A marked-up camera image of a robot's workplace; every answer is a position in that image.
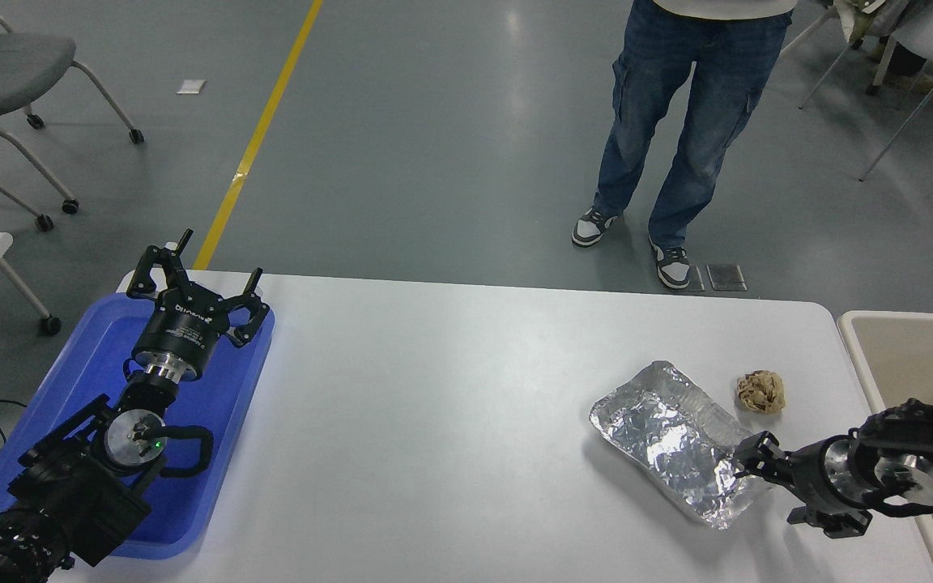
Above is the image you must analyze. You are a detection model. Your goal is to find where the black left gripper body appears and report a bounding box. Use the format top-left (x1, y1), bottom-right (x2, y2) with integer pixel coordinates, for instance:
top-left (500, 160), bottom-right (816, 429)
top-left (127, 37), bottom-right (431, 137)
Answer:
top-left (132, 287), bottom-right (229, 381)

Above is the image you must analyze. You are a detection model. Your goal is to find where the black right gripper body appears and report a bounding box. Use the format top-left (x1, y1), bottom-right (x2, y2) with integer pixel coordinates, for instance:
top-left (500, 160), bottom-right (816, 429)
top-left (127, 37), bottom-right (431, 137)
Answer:
top-left (786, 441), bottom-right (850, 514)

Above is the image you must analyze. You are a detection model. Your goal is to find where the foil tray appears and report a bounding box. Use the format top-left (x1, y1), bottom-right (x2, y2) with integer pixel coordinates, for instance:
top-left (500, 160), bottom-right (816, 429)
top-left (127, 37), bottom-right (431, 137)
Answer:
top-left (590, 360), bottom-right (771, 530)

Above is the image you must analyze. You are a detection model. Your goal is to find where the crumpled tan paper ball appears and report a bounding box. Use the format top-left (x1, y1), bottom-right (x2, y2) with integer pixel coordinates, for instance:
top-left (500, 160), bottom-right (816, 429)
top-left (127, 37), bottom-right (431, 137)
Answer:
top-left (735, 370), bottom-right (786, 415)

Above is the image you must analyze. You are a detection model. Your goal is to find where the blue plastic tray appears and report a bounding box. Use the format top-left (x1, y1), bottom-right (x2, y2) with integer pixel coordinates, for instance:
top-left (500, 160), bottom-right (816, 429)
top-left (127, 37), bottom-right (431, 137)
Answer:
top-left (0, 291), bottom-right (276, 561)

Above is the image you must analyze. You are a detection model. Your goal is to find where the large pale bin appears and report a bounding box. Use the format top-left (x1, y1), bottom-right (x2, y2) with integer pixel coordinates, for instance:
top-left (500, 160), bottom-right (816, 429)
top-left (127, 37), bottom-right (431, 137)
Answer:
top-left (837, 311), bottom-right (933, 583)

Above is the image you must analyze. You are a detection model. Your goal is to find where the person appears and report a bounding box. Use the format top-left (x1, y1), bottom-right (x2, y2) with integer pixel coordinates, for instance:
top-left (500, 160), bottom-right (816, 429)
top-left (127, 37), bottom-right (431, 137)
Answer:
top-left (572, 0), bottom-right (797, 291)

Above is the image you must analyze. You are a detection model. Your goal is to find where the white-framed wheeled chair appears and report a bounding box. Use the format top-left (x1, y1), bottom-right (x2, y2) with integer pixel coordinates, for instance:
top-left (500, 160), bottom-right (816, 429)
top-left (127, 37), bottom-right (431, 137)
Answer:
top-left (782, 0), bottom-right (897, 110)

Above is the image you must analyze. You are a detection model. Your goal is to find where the beige cloth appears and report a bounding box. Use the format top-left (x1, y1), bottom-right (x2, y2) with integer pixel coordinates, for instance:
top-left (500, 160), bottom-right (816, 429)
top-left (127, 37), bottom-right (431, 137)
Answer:
top-left (835, 0), bottom-right (913, 45)

